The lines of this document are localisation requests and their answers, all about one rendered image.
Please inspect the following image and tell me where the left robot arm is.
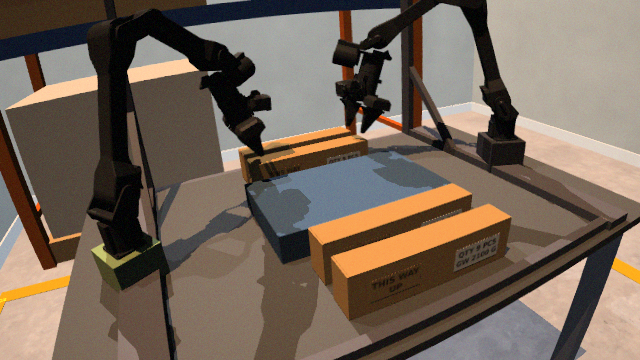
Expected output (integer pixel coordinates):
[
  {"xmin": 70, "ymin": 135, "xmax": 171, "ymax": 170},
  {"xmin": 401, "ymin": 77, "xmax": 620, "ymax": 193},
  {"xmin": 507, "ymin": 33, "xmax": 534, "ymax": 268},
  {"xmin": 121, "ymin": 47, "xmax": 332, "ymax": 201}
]
[{"xmin": 332, "ymin": 0, "xmax": 519, "ymax": 141}]

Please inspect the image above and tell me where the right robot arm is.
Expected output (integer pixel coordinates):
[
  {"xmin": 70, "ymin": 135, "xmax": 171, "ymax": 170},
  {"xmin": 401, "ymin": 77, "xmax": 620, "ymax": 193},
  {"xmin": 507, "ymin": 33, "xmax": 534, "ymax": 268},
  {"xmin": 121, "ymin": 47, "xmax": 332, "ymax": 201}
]
[{"xmin": 87, "ymin": 8, "xmax": 256, "ymax": 260}]

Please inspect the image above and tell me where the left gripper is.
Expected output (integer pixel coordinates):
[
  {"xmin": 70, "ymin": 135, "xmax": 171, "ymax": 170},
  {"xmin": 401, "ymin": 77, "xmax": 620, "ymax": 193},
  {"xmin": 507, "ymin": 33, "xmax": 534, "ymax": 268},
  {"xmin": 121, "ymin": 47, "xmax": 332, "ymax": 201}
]
[{"xmin": 337, "ymin": 70, "xmax": 391, "ymax": 134}]

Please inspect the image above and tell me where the orange cardboard box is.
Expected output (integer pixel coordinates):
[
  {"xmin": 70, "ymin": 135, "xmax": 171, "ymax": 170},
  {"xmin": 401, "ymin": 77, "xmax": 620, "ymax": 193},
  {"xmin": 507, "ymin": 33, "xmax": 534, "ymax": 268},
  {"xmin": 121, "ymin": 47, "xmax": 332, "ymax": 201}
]
[
  {"xmin": 238, "ymin": 127, "xmax": 351, "ymax": 183},
  {"xmin": 331, "ymin": 204, "xmax": 512, "ymax": 320},
  {"xmin": 247, "ymin": 135, "xmax": 368, "ymax": 183},
  {"xmin": 308, "ymin": 184, "xmax": 472, "ymax": 285}
]

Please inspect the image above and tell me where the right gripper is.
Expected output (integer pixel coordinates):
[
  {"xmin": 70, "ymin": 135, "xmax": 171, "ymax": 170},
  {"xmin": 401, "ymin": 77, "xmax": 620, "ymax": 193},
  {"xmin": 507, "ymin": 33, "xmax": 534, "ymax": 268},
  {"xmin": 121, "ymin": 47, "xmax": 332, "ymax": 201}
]
[{"xmin": 216, "ymin": 91, "xmax": 266, "ymax": 157}]

